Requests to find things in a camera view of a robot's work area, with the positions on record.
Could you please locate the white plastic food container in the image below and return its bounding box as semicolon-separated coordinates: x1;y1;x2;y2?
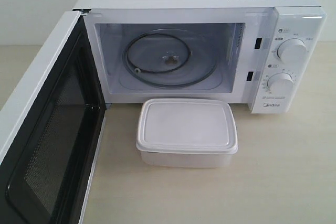
136;98;238;168

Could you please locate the white microwave door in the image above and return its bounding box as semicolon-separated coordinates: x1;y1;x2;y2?
1;10;106;223

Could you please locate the white microwave oven body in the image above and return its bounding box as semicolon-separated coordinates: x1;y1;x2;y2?
73;0;327;114

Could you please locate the glass turntable plate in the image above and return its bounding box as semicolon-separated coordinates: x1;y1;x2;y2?
122;28;219;89

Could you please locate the upper white control knob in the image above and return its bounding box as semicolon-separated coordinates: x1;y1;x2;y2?
277;38;308;64

